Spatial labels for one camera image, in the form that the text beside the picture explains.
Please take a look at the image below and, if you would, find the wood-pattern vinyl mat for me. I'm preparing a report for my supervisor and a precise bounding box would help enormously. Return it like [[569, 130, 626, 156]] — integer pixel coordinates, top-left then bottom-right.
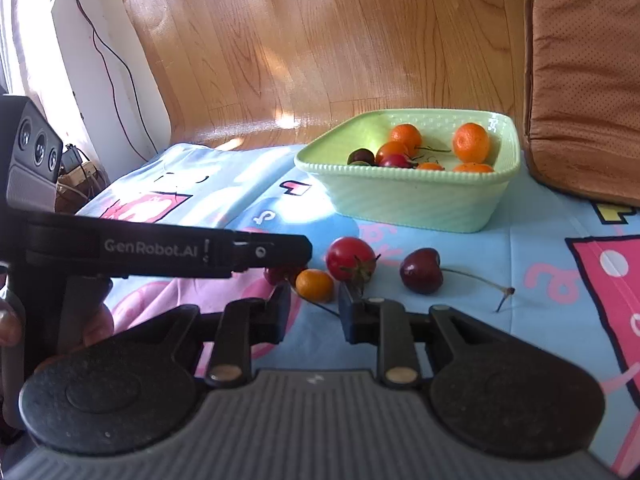
[[120, 0, 566, 154]]

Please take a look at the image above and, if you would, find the red cherry tomato with calyx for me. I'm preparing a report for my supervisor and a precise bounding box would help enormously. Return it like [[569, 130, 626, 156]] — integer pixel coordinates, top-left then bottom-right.
[[326, 236, 381, 286]]

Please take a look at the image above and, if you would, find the person's left hand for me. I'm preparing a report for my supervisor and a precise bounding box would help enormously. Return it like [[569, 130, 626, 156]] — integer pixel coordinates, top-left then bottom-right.
[[0, 301, 116, 374]]

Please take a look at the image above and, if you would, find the brown seat cushion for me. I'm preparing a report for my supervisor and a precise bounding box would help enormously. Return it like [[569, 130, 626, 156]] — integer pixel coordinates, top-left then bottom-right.
[[522, 0, 640, 209]]

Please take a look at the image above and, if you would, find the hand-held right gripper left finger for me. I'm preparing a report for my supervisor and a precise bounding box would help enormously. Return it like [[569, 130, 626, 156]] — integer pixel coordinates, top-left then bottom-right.
[[145, 283, 294, 389]]

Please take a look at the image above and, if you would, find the black power adapter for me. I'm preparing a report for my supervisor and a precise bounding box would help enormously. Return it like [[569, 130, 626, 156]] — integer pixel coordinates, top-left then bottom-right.
[[61, 145, 85, 174]]

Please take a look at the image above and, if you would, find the thin black cable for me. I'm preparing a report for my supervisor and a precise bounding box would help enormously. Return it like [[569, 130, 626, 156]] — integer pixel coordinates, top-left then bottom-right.
[[59, 0, 157, 162]]

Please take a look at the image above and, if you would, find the light green ceramic bowl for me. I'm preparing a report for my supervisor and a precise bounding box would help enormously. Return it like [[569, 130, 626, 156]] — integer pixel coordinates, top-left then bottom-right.
[[294, 109, 522, 234]]

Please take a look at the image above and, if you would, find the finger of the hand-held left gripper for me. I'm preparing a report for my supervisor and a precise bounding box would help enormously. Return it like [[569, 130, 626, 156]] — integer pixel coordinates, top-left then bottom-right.
[[229, 230, 314, 278]]

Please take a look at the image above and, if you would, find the large orange tomato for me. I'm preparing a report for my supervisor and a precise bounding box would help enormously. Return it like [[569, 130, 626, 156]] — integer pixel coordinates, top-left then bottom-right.
[[375, 141, 411, 164]]

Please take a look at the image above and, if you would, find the dark red cherry with stem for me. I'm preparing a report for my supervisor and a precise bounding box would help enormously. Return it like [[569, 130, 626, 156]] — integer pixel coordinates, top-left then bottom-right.
[[399, 247, 516, 312]]

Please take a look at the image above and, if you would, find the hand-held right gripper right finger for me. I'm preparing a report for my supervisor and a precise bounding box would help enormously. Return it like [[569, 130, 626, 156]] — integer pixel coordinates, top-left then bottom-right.
[[337, 283, 506, 387]]

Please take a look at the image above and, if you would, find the small orange cherry tomato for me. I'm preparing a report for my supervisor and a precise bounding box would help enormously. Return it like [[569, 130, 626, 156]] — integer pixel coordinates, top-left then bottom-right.
[[295, 269, 335, 304]]

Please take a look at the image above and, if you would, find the blue cartoon printed blanket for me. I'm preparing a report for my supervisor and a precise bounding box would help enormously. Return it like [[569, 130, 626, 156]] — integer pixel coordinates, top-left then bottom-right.
[[75, 142, 640, 480]]

